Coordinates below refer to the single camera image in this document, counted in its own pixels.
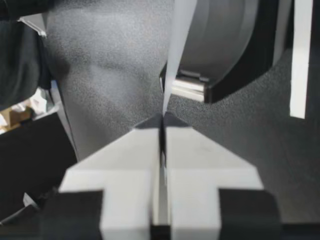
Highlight black tape dispenser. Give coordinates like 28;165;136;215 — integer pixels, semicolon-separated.
159;0;297;105

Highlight black frame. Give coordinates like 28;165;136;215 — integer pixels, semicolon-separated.
0;111;78;226

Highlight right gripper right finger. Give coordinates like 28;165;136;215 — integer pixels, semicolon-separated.
162;111;283;240

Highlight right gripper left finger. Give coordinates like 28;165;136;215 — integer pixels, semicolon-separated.
39;113;163;240

